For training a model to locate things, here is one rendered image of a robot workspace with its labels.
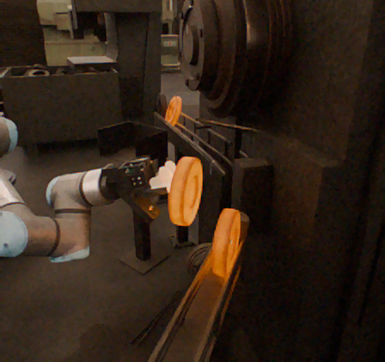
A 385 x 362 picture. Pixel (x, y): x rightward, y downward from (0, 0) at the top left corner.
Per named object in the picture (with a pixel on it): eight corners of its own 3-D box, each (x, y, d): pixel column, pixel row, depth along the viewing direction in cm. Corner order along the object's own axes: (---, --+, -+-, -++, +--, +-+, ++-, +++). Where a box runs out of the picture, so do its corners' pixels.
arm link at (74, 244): (32, 263, 82) (37, 211, 85) (72, 262, 91) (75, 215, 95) (59, 261, 77) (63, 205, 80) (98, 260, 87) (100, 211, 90)
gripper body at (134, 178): (139, 165, 76) (94, 173, 80) (150, 199, 79) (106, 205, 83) (153, 154, 83) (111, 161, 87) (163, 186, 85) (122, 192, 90)
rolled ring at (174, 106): (162, 129, 213) (168, 130, 214) (173, 122, 196) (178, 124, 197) (168, 101, 216) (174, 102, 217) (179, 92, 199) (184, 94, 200)
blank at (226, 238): (233, 277, 86) (219, 274, 87) (242, 216, 90) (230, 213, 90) (222, 278, 72) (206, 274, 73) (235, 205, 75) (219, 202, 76)
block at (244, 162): (258, 220, 118) (264, 154, 108) (269, 232, 111) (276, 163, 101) (229, 224, 115) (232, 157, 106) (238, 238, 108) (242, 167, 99)
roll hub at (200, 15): (192, 82, 127) (192, -4, 116) (218, 97, 103) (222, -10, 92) (177, 83, 126) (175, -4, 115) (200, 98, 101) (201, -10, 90)
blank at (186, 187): (204, 151, 83) (191, 150, 84) (184, 169, 69) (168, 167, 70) (201, 210, 88) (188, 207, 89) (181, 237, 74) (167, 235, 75)
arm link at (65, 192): (68, 215, 95) (70, 180, 97) (106, 211, 90) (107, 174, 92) (41, 211, 86) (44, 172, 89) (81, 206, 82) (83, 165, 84)
